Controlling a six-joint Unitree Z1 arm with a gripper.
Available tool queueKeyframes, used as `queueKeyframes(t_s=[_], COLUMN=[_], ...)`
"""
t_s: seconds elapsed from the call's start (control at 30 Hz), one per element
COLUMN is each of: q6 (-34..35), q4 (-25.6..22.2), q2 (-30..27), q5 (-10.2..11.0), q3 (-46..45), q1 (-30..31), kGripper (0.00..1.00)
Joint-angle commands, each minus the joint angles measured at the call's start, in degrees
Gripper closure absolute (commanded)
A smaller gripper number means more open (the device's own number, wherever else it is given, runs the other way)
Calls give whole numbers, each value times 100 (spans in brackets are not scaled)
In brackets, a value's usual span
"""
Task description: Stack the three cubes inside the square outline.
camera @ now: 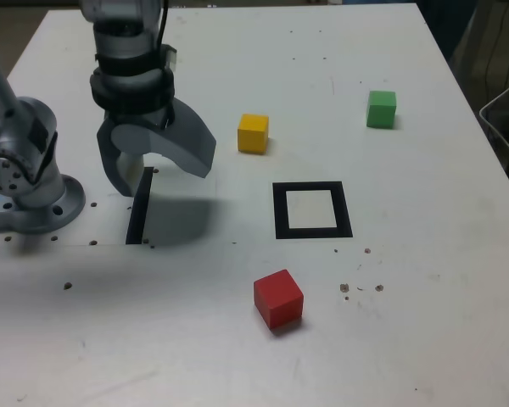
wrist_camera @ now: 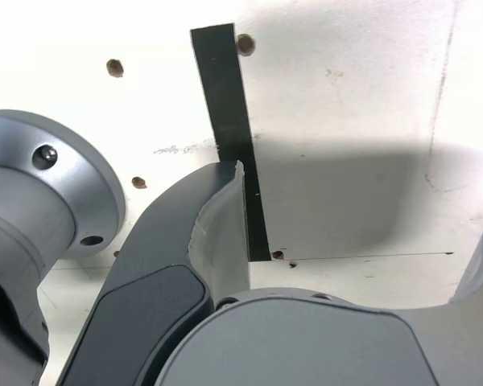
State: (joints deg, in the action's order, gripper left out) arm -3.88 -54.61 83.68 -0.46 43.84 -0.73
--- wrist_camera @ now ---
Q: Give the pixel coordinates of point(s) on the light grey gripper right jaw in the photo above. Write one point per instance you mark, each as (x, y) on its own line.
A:
(306, 346)

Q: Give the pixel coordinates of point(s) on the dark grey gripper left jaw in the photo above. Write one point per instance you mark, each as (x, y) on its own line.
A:
(145, 305)

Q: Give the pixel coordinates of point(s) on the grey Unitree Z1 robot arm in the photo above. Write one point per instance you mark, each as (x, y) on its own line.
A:
(32, 209)

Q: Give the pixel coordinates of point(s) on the black tape strip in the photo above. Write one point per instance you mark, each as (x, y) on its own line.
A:
(229, 100)

